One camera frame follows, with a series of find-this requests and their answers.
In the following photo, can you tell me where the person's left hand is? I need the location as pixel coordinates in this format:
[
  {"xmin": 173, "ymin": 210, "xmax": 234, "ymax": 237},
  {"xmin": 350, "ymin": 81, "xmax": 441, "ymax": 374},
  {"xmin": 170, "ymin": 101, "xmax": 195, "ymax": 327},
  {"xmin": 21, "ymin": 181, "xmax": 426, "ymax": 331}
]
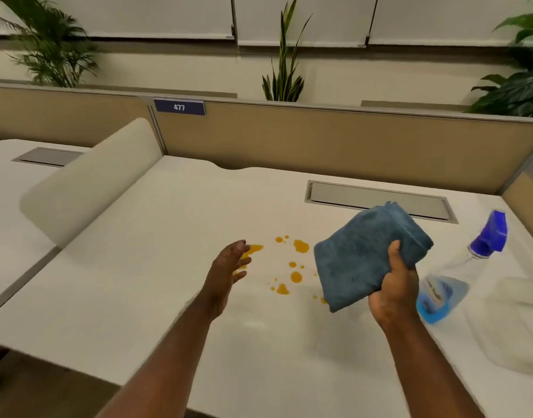
[{"xmin": 200, "ymin": 240, "xmax": 252, "ymax": 320}]

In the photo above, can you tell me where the person's right hand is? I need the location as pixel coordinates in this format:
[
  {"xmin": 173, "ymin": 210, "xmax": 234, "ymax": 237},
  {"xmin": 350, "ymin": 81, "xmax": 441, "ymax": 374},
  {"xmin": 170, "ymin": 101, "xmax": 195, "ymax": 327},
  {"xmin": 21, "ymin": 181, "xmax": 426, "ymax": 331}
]
[{"xmin": 368, "ymin": 240, "xmax": 420, "ymax": 335}]

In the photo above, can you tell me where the blue microfibre cloth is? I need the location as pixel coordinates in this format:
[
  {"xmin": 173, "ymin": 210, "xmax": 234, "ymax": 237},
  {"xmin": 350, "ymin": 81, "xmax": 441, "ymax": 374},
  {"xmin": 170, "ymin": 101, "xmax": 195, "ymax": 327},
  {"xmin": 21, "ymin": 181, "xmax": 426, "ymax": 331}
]
[{"xmin": 313, "ymin": 201, "xmax": 434, "ymax": 313}]

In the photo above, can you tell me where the person's left forearm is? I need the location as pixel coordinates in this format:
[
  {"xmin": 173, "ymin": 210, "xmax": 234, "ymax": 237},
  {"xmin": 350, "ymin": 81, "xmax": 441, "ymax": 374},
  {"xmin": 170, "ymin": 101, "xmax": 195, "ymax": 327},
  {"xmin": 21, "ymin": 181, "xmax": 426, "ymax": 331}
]
[{"xmin": 96, "ymin": 296, "xmax": 217, "ymax": 418}]

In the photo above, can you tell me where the person's right forearm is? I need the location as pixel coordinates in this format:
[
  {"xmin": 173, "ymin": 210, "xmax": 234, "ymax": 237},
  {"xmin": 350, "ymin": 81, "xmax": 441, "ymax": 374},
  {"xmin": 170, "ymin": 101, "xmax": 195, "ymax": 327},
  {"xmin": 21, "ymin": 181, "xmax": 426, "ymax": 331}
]
[{"xmin": 382, "ymin": 315, "xmax": 485, "ymax": 418}]

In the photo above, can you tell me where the orange liquid spill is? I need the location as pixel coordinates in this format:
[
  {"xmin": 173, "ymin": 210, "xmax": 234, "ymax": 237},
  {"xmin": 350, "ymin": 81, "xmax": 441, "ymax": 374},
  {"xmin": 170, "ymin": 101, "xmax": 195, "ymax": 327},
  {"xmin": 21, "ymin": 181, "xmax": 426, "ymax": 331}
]
[{"xmin": 234, "ymin": 235, "xmax": 329, "ymax": 305}]

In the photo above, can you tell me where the clear spray bottle blue liquid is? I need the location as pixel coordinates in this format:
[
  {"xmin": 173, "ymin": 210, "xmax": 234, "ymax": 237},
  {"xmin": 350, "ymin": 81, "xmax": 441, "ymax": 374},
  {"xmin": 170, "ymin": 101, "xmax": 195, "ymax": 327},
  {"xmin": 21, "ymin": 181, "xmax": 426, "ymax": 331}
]
[{"xmin": 416, "ymin": 210, "xmax": 509, "ymax": 325}]

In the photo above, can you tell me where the translucent white plastic container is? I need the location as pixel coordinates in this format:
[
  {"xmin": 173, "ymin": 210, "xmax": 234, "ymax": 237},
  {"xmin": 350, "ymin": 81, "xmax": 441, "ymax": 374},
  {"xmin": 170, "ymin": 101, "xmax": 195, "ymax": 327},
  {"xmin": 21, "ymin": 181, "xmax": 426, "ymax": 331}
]
[{"xmin": 464, "ymin": 276, "xmax": 533, "ymax": 377}]

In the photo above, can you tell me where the tan desk partition panel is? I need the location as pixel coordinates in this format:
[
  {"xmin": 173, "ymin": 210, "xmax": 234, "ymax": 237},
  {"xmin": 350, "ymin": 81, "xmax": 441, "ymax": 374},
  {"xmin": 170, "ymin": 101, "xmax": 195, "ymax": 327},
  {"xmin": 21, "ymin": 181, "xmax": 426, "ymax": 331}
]
[
  {"xmin": 0, "ymin": 82, "xmax": 162, "ymax": 147},
  {"xmin": 152, "ymin": 96, "xmax": 533, "ymax": 195},
  {"xmin": 502, "ymin": 170, "xmax": 533, "ymax": 253}
]

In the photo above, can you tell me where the dark blue desk label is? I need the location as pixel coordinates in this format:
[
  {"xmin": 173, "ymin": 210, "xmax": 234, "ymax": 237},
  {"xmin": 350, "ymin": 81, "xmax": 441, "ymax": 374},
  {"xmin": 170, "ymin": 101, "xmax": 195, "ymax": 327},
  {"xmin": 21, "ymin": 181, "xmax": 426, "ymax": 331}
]
[{"xmin": 153, "ymin": 98, "xmax": 206, "ymax": 116}]

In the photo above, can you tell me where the beige rounded side divider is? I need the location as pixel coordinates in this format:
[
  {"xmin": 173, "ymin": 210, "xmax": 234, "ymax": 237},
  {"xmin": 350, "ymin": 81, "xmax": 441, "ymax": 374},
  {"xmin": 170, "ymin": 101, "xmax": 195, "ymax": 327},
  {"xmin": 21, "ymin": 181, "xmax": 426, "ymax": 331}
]
[{"xmin": 19, "ymin": 117, "xmax": 164, "ymax": 248}]

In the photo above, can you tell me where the tall narrow-leaf plant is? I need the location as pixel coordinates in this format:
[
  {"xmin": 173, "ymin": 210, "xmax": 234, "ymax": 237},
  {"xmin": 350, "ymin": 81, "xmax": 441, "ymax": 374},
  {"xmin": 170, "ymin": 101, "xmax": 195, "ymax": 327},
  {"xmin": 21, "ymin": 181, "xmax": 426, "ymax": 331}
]
[{"xmin": 261, "ymin": 0, "xmax": 313, "ymax": 102}]

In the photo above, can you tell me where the broad-leaf green plant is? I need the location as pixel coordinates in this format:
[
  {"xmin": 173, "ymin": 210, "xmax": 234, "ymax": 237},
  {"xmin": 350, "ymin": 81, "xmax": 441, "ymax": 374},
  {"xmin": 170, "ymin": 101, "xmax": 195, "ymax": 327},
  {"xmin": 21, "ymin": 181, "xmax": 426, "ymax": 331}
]
[{"xmin": 464, "ymin": 0, "xmax": 533, "ymax": 118}]

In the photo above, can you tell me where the white roller window blind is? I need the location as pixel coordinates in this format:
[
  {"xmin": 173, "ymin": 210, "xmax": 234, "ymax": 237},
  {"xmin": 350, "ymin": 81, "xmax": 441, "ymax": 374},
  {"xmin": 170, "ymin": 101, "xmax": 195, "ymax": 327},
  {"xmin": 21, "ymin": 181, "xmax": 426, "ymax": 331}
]
[
  {"xmin": 0, "ymin": 0, "xmax": 235, "ymax": 40},
  {"xmin": 234, "ymin": 0, "xmax": 378, "ymax": 48},
  {"xmin": 368, "ymin": 0, "xmax": 533, "ymax": 47}
]

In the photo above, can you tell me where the feathery palm plant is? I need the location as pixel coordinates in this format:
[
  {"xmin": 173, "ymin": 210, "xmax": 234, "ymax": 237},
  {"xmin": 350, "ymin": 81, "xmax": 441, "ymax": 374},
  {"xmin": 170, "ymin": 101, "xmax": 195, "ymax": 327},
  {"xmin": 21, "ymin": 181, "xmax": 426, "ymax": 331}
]
[{"xmin": 0, "ymin": 0, "xmax": 100, "ymax": 88}]

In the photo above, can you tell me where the grey desk cable hatch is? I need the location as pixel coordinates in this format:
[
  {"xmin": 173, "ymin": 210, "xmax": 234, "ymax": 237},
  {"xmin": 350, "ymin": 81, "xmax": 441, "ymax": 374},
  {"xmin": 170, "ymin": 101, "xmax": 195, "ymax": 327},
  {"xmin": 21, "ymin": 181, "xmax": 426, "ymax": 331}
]
[
  {"xmin": 305, "ymin": 180, "xmax": 459, "ymax": 224},
  {"xmin": 11, "ymin": 147, "xmax": 85, "ymax": 167}
]

